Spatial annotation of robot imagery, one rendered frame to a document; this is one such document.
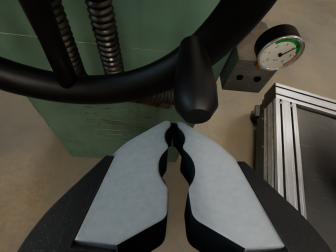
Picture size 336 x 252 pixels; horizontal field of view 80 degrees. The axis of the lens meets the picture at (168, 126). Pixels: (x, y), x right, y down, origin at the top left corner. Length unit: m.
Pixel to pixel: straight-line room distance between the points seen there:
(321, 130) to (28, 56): 1.00
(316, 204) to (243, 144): 0.38
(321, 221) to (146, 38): 0.75
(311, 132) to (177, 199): 0.60
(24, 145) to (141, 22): 0.80
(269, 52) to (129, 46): 0.23
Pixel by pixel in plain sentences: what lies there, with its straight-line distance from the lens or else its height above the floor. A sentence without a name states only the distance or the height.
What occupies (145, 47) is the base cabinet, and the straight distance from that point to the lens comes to 0.39.
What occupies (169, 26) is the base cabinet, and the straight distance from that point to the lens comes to 0.36.
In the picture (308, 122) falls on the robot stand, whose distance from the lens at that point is 1.01.
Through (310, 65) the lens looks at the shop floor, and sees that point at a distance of 1.71.
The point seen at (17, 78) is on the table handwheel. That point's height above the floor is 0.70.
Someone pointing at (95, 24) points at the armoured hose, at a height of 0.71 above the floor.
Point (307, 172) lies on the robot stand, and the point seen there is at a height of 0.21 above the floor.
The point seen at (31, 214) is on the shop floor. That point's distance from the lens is 0.93.
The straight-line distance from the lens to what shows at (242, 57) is 0.38.
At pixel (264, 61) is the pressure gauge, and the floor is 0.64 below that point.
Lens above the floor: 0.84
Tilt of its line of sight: 59 degrees down
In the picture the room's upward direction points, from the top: 15 degrees clockwise
